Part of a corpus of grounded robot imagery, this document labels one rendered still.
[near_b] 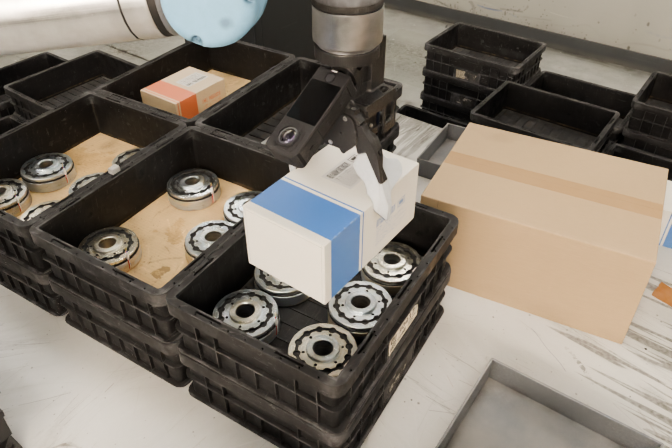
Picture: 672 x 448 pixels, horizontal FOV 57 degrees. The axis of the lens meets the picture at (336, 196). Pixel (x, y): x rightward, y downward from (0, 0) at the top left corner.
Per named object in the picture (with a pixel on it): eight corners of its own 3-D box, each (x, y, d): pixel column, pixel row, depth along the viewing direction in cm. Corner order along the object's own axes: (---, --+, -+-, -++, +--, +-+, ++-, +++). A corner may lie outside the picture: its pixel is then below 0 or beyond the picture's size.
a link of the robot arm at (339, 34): (357, 21, 59) (291, 4, 63) (355, 66, 62) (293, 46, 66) (398, 0, 64) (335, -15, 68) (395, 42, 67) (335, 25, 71)
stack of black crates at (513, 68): (527, 140, 272) (548, 43, 245) (498, 171, 253) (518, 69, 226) (446, 113, 291) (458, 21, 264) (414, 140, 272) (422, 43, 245)
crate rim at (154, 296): (162, 310, 89) (159, 299, 88) (28, 240, 102) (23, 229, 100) (312, 176, 117) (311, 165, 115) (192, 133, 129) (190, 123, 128)
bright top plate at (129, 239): (102, 275, 102) (101, 272, 102) (66, 251, 107) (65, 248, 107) (150, 243, 109) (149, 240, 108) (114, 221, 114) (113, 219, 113)
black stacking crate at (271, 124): (313, 214, 123) (311, 167, 116) (199, 171, 135) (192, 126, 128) (401, 128, 150) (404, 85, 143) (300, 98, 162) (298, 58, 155)
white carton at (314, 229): (325, 305, 71) (324, 246, 66) (248, 262, 77) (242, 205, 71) (413, 217, 84) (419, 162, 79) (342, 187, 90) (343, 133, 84)
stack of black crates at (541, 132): (588, 219, 227) (622, 112, 200) (558, 264, 208) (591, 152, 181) (488, 182, 246) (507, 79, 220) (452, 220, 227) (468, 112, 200)
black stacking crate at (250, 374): (339, 444, 83) (339, 393, 76) (174, 353, 95) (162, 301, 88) (452, 269, 110) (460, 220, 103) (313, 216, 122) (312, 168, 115)
